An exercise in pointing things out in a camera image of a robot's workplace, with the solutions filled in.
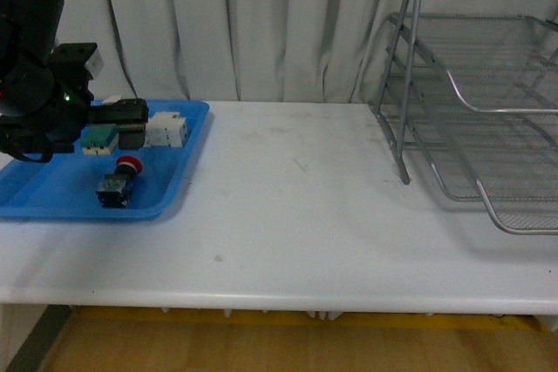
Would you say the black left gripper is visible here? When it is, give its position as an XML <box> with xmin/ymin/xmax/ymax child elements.
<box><xmin>1</xmin><ymin>84</ymin><xmax>148</xmax><ymax>162</ymax></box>

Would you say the red emergency stop button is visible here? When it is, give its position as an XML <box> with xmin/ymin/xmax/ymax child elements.
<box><xmin>96</xmin><ymin>155</ymin><xmax>143</xmax><ymax>208</ymax></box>

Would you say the green terminal block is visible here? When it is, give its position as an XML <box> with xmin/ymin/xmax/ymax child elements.
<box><xmin>80</xmin><ymin>125</ymin><xmax>119</xmax><ymax>155</ymax></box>

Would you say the white circuit breaker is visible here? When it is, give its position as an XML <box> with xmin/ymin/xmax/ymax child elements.
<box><xmin>145</xmin><ymin>112</ymin><xmax>187</xmax><ymax>148</ymax></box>

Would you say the blue plastic tray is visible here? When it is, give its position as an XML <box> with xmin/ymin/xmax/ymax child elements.
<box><xmin>1</xmin><ymin>100</ymin><xmax>209</xmax><ymax>220</ymax></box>

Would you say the white curtain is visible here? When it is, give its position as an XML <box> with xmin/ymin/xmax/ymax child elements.
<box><xmin>58</xmin><ymin>0</ymin><xmax>401</xmax><ymax>103</ymax></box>

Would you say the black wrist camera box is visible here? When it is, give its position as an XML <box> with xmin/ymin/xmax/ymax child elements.
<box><xmin>47</xmin><ymin>43</ymin><xmax>104</xmax><ymax>103</ymax></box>

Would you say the silver wire mesh rack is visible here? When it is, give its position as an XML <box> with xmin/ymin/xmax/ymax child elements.
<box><xmin>369</xmin><ymin>0</ymin><xmax>557</xmax><ymax>235</ymax></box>

